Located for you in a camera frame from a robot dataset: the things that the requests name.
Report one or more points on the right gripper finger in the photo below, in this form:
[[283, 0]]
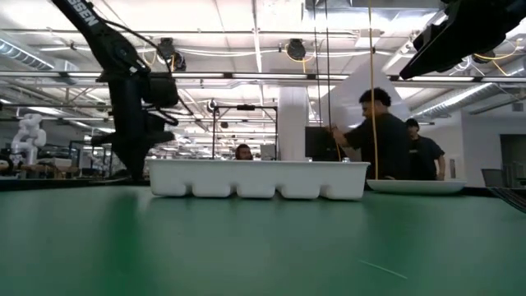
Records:
[[431, 37], [444, 55]]

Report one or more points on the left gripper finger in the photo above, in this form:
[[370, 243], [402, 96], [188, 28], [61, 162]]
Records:
[[127, 160], [139, 160]]

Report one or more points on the white plastic cutlery tray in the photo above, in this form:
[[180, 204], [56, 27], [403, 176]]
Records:
[[255, 177]]

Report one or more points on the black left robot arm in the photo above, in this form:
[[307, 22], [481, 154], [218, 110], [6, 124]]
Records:
[[111, 45]]

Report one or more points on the dark grey door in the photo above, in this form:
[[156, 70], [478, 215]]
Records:
[[513, 148]]

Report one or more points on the white round plate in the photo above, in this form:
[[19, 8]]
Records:
[[415, 187]]

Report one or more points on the black monitor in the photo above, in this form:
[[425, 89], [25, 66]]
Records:
[[318, 144]]

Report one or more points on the green table mat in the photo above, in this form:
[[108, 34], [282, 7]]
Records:
[[263, 255]]

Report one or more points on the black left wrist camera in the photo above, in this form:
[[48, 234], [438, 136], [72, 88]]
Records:
[[161, 90]]

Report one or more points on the silver ventilation duct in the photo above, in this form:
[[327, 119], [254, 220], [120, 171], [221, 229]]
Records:
[[464, 96], [24, 55]]

